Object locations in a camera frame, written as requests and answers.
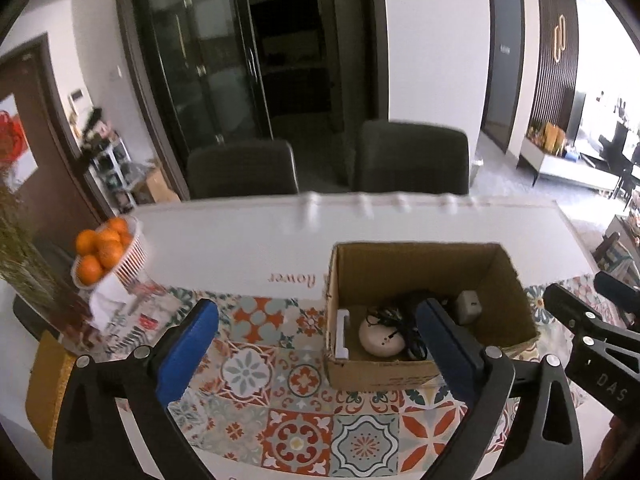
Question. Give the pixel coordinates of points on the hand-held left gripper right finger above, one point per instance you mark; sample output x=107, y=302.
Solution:
x=442, y=350

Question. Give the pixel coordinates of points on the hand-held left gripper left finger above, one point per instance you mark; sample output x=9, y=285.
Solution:
x=187, y=345

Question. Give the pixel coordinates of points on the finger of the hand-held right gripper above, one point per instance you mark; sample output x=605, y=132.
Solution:
x=575, y=307
x=617, y=287

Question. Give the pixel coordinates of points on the pink round device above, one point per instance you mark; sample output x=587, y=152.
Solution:
x=382, y=342

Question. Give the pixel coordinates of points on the brown cardboard box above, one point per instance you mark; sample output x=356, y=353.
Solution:
x=380, y=375

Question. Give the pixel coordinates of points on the white power strip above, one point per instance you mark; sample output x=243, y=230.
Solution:
x=343, y=335

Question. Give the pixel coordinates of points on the person's right forearm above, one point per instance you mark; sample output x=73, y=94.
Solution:
x=622, y=455

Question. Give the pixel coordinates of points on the wooden armchair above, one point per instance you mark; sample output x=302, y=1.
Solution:
x=615, y=255

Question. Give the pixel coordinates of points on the white power adapter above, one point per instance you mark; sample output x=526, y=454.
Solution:
x=467, y=307

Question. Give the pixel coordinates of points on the white printed cloth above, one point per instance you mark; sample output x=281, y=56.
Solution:
x=107, y=302

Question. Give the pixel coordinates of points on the white fruit basket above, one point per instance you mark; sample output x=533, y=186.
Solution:
x=131, y=260

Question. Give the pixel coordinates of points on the patterned tile-print tablecloth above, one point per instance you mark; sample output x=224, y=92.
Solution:
x=280, y=400

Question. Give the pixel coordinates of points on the orange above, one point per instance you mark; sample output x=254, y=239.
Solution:
x=86, y=241
x=110, y=253
x=107, y=235
x=119, y=225
x=90, y=269

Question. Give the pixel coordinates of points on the white television cabinet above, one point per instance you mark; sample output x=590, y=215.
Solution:
x=570, y=167

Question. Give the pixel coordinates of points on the yellow chair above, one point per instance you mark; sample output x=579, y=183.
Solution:
x=47, y=390

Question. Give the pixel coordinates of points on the cardboard box on floor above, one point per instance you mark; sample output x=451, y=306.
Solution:
x=157, y=187

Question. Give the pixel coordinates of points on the yellow gift boxes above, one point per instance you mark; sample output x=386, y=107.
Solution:
x=553, y=137

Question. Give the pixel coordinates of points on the grey waste bin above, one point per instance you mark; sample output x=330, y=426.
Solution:
x=476, y=169

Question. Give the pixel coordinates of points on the dark dining chair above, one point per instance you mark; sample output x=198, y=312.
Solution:
x=410, y=157
x=240, y=170

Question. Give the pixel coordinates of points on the dried plant bunch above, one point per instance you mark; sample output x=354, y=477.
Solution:
x=25, y=255

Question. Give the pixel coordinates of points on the white shoe shelf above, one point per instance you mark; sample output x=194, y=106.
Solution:
x=112, y=175

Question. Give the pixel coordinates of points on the brown wooden door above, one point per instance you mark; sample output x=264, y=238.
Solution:
x=45, y=150

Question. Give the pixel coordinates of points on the grey room door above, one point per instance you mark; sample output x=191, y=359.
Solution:
x=502, y=70

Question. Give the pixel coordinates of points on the white intercom panel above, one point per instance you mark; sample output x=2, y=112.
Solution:
x=77, y=97

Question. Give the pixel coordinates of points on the dark glass cabinet doors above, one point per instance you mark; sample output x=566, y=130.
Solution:
x=200, y=50

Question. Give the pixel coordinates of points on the gold wall ornament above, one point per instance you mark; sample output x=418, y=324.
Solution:
x=559, y=40

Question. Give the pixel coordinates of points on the red wall picture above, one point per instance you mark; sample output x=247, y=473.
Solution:
x=15, y=135

